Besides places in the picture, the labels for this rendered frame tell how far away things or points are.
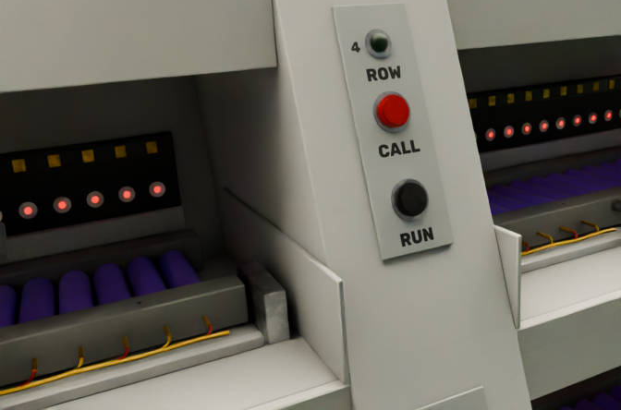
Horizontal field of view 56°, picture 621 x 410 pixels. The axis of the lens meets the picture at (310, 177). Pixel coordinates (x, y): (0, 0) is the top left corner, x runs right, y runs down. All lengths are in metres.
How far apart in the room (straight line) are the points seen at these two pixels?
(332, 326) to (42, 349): 0.14
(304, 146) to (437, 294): 0.10
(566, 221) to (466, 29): 0.17
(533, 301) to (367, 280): 0.11
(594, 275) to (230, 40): 0.25
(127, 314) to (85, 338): 0.02
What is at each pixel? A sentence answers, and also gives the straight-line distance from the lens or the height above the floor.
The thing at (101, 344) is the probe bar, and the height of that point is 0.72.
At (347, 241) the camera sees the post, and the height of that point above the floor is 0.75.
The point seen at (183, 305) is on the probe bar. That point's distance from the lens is 0.31.
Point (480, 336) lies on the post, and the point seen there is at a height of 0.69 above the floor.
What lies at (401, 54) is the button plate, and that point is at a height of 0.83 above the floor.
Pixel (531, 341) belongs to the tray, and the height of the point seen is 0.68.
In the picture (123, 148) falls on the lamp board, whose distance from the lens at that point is 0.41.
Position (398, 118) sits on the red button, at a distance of 0.28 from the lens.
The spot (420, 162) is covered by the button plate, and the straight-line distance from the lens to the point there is 0.29.
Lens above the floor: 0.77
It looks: 3 degrees up
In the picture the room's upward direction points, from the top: 11 degrees counter-clockwise
